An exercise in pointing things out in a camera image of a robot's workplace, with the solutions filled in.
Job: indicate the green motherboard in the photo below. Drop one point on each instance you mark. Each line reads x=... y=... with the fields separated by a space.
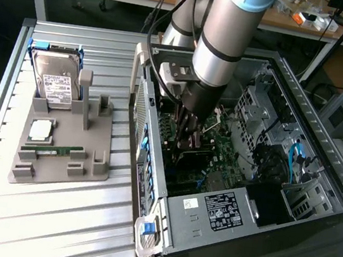
x=228 y=155

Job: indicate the green RAM stick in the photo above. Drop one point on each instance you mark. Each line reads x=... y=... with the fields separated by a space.
x=56 y=150

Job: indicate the grey power supply unit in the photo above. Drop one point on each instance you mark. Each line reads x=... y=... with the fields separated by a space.
x=187 y=223

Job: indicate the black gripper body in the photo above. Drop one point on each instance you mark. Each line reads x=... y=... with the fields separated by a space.
x=201 y=100

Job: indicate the clear case latch blue tab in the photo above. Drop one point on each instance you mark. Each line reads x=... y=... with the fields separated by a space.
x=147 y=233

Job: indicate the silver CPU chip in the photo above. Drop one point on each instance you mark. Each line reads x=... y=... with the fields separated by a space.
x=40 y=131

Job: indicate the grey plastic parts rack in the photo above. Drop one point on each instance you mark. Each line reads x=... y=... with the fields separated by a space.
x=57 y=170

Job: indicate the black slanted pole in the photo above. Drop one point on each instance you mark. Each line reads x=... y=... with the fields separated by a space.
x=333 y=45

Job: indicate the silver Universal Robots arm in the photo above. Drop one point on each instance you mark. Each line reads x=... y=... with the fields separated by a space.
x=226 y=31

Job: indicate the cluttered wooden desk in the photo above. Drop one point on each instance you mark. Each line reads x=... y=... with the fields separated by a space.
x=285 y=23

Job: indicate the silver metal drive cage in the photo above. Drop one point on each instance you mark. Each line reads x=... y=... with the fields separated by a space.
x=253 y=114

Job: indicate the metal socket cover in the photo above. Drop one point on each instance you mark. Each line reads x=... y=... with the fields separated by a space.
x=215 y=120

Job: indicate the silver disk bay bracket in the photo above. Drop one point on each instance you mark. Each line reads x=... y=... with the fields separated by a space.
x=305 y=198

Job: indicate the small orange box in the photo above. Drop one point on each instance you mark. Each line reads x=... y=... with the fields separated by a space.
x=302 y=18

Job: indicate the grey chipset heatsink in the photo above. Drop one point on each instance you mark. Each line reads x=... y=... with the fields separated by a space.
x=216 y=180

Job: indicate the open black PC case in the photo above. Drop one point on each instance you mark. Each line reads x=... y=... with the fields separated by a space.
x=318 y=130

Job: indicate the graphics card with metal bracket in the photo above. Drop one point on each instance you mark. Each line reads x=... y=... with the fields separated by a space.
x=196 y=159

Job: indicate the small white box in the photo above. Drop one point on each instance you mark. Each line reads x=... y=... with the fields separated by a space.
x=326 y=25

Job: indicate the blue plastic disk carrier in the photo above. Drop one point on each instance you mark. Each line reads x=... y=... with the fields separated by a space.
x=39 y=44

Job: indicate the silver hard disk drive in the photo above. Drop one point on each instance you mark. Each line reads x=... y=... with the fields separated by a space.
x=54 y=73

